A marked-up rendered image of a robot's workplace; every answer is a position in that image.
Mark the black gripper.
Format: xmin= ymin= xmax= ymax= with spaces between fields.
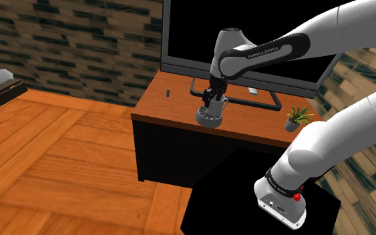
xmin=202 ymin=75 xmax=228 ymax=108

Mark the grey mug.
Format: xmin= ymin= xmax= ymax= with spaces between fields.
xmin=206 ymin=97 xmax=230 ymax=119

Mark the grey round dish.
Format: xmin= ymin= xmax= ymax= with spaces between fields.
xmin=195 ymin=105 xmax=224 ymax=129

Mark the brown wooden desk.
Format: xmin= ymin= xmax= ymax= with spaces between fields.
xmin=130 ymin=69 xmax=325 ymax=190

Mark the black flat screen television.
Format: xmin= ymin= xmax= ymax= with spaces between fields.
xmin=160 ymin=0 xmax=345 ymax=112

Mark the green potted plant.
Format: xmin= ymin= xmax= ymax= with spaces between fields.
xmin=284 ymin=105 xmax=315 ymax=133

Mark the black robot stand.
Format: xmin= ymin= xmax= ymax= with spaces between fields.
xmin=180 ymin=148 xmax=342 ymax=235

